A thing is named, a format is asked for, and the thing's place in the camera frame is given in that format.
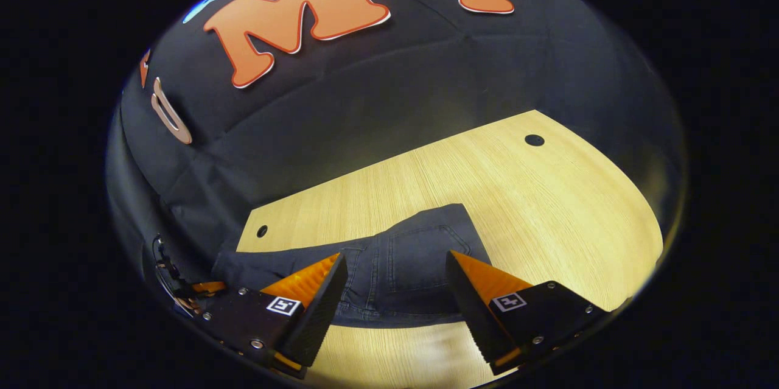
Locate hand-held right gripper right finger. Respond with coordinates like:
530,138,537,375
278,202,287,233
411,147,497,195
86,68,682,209
445,250,611,376

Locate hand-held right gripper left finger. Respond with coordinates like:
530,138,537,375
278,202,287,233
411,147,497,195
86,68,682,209
195,252,349,380

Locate dark grey denim jeans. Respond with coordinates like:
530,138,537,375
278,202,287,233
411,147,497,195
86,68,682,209
212,203,492,329

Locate black backdrop cloth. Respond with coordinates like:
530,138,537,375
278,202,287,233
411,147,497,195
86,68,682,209
107,0,685,317

